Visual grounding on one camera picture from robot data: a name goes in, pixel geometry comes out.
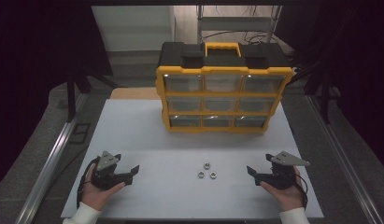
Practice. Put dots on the dark curtain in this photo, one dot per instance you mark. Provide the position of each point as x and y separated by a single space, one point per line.
354 62
31 62

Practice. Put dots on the set of clear compartments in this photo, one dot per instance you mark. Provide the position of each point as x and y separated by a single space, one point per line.
222 104

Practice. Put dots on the black stand legs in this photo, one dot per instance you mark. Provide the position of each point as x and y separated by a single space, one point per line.
75 90
323 93

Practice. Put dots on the yellow black organizer cabinet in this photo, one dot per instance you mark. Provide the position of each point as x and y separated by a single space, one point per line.
224 59

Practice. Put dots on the wooden board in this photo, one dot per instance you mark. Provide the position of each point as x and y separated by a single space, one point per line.
133 93

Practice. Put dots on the aluminium rail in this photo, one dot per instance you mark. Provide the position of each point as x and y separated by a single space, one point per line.
49 168
342 161

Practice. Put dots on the clear plastic drawer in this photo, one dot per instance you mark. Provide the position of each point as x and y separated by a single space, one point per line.
185 121

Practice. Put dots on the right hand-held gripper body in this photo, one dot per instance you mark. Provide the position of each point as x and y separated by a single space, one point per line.
283 177

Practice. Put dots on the metal shelf rack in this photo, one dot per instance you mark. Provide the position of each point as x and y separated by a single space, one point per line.
236 23

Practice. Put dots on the person's right hand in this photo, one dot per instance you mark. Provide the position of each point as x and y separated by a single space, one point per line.
289 197

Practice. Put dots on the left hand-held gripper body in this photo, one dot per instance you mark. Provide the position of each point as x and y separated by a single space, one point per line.
103 177

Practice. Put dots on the person's left hand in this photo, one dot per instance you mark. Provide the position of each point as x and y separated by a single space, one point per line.
96 196

